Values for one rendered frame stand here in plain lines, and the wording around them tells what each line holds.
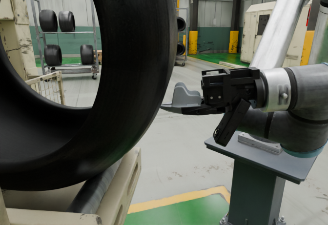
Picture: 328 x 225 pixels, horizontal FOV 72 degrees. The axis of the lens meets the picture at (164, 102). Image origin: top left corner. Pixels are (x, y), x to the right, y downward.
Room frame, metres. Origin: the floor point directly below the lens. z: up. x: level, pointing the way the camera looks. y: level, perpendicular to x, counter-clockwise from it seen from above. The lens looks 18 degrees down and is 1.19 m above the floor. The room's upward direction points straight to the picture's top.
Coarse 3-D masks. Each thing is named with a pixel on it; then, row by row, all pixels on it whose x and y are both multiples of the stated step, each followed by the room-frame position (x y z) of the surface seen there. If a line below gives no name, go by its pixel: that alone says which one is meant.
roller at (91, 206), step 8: (120, 160) 0.46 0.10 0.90; (112, 168) 0.42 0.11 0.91; (96, 176) 0.37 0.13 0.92; (104, 176) 0.38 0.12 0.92; (112, 176) 0.40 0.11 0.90; (88, 184) 0.35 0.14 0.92; (96, 184) 0.35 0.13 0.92; (104, 184) 0.37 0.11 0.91; (80, 192) 0.33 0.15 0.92; (88, 192) 0.33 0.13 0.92; (96, 192) 0.34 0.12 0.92; (104, 192) 0.36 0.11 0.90; (80, 200) 0.31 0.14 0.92; (88, 200) 0.31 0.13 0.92; (96, 200) 0.32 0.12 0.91; (72, 208) 0.29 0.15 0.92; (80, 208) 0.29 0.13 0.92; (88, 208) 0.30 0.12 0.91; (96, 208) 0.32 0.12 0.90
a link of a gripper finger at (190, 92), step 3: (177, 84) 0.49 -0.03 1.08; (180, 84) 0.49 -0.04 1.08; (183, 84) 0.49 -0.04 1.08; (174, 87) 0.49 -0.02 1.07; (186, 87) 0.49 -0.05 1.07; (186, 90) 0.49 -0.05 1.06; (189, 90) 0.49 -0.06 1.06; (192, 90) 0.49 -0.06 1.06; (195, 90) 0.49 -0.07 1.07; (189, 93) 0.49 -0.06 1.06; (192, 93) 0.49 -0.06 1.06; (195, 93) 0.49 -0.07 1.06; (198, 93) 0.49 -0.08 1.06; (165, 102) 0.49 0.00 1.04; (168, 102) 0.49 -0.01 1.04; (171, 102) 0.49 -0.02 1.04
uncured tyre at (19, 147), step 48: (96, 0) 0.30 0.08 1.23; (144, 0) 0.31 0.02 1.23; (0, 48) 0.63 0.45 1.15; (144, 48) 0.31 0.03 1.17; (0, 96) 0.60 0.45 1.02; (96, 96) 0.30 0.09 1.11; (144, 96) 0.32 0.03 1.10; (0, 144) 0.47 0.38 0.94; (48, 144) 0.52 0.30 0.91; (96, 144) 0.31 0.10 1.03
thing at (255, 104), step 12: (204, 72) 0.50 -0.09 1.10; (228, 72) 0.45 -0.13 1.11; (240, 72) 0.46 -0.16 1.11; (252, 72) 0.44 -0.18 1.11; (204, 84) 0.43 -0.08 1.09; (216, 84) 0.45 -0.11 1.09; (228, 84) 0.43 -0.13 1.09; (240, 84) 0.45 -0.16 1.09; (252, 84) 0.45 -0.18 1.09; (204, 96) 0.44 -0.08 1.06; (216, 96) 0.44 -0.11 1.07; (228, 96) 0.43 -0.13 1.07; (240, 96) 0.45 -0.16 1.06; (252, 96) 0.45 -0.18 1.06; (228, 108) 0.43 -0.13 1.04
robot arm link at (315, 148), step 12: (276, 120) 0.48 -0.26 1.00; (288, 120) 0.47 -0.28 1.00; (300, 120) 0.44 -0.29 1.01; (312, 120) 0.42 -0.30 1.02; (324, 120) 0.42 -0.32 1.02; (276, 132) 0.48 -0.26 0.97; (288, 132) 0.46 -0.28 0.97; (300, 132) 0.44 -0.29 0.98; (312, 132) 0.43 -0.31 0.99; (324, 132) 0.43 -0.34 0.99; (288, 144) 0.47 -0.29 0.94; (300, 144) 0.45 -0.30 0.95; (312, 144) 0.44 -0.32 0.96; (324, 144) 0.45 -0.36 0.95; (300, 156) 0.46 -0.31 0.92; (312, 156) 0.45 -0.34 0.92
